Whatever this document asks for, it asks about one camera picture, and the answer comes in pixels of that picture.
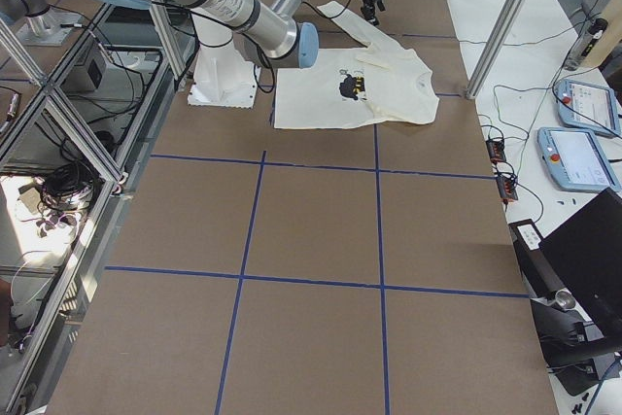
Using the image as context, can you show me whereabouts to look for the cream long-sleeve printed shirt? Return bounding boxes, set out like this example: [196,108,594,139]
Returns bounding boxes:
[274,1,439,129]

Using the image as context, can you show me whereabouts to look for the far orange black electronics box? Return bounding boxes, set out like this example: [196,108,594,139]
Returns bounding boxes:
[486,139,506,164]

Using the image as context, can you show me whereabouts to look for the orange black electronics box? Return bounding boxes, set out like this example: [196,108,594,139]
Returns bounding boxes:
[496,174,518,203]
[486,139,506,164]

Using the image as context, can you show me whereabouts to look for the near orange black electronics box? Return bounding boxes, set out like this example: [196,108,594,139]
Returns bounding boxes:
[496,174,518,203]

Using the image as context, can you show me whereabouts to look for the far teach pendant tablet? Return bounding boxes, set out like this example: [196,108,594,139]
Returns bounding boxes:
[553,79,621,138]

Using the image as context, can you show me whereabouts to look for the teach pendant tablet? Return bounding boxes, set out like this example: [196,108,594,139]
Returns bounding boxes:
[553,79,621,138]
[536,127,621,192]

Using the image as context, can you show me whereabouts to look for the near teach pendant tablet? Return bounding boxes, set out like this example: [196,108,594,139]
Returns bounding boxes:
[536,127,621,192]

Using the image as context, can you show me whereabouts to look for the black laptop monitor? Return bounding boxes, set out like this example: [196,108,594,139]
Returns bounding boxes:
[540,189,621,336]

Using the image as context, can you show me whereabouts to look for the aluminium frame post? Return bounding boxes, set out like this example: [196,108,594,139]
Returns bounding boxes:
[466,0,526,100]

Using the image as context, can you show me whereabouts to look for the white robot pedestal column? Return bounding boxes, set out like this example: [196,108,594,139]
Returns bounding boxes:
[188,8,258,109]

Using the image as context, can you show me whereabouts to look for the aluminium frame rack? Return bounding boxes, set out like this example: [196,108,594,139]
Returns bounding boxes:
[1,0,196,414]

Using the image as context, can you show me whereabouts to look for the coiled black cable bundle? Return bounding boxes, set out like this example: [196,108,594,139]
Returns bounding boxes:
[36,161,98,222]

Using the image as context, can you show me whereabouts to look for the black camera stand base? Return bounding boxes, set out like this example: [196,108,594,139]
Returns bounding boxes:
[509,220,621,396]

